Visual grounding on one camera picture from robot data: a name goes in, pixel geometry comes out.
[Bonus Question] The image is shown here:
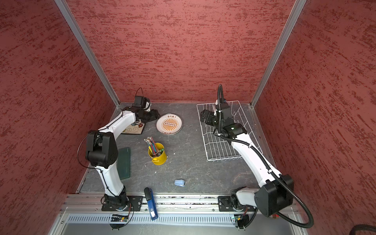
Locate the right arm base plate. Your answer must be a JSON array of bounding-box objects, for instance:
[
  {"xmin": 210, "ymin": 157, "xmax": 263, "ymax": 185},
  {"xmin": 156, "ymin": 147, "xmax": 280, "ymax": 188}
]
[{"xmin": 217, "ymin": 195, "xmax": 256, "ymax": 212}]

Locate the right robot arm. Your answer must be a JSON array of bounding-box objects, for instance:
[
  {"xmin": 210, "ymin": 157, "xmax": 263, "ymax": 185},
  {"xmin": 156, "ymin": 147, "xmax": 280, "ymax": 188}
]
[{"xmin": 197, "ymin": 101, "xmax": 294, "ymax": 216}]

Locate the green rectangular block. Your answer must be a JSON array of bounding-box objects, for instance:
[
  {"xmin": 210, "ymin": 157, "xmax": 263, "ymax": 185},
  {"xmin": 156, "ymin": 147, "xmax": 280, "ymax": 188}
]
[{"xmin": 117, "ymin": 147, "xmax": 131, "ymax": 180}]

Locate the yellow pencil cup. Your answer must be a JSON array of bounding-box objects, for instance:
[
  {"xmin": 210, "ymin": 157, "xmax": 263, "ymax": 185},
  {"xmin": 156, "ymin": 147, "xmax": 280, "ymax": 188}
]
[{"xmin": 148, "ymin": 143, "xmax": 167, "ymax": 165}]

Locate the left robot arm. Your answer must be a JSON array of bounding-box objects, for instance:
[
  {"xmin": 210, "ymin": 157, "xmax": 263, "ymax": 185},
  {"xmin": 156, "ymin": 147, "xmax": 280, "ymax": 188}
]
[{"xmin": 85, "ymin": 96, "xmax": 161, "ymax": 211}]

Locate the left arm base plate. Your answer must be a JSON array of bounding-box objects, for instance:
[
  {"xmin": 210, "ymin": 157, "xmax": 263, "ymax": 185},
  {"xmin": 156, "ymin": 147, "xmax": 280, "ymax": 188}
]
[{"xmin": 101, "ymin": 196, "xmax": 143, "ymax": 212}]

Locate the white wire dish rack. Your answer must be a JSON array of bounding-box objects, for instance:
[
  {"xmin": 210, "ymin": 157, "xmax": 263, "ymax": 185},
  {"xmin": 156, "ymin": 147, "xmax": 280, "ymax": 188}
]
[{"xmin": 196, "ymin": 100, "xmax": 263, "ymax": 162}]

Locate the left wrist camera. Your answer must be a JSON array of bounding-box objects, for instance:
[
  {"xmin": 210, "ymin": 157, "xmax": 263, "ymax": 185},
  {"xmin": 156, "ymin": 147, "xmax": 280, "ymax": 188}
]
[{"xmin": 144, "ymin": 98, "xmax": 151, "ymax": 110}]

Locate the blue black stapler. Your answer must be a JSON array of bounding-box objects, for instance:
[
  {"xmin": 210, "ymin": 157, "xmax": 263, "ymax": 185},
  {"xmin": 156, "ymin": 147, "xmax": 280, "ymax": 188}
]
[{"xmin": 144, "ymin": 187, "xmax": 159, "ymax": 221}]

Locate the coloured pencils bundle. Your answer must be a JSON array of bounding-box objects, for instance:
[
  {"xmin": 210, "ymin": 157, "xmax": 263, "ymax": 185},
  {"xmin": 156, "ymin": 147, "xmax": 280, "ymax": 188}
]
[{"xmin": 144, "ymin": 137, "xmax": 162, "ymax": 157}]

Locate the black corrugated cable conduit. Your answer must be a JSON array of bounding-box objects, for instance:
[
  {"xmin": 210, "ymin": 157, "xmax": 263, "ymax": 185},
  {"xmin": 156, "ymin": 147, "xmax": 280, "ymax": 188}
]
[{"xmin": 216, "ymin": 84, "xmax": 314, "ymax": 229}]

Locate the light blue eraser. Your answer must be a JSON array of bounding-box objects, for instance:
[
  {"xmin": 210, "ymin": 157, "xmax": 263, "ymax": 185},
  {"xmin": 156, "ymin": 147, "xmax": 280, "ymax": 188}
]
[{"xmin": 174, "ymin": 179, "xmax": 186, "ymax": 187}]

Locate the square floral plate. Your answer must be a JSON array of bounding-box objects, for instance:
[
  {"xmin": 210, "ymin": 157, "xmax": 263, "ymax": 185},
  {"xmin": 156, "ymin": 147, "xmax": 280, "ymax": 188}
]
[{"xmin": 121, "ymin": 121, "xmax": 146, "ymax": 135}]

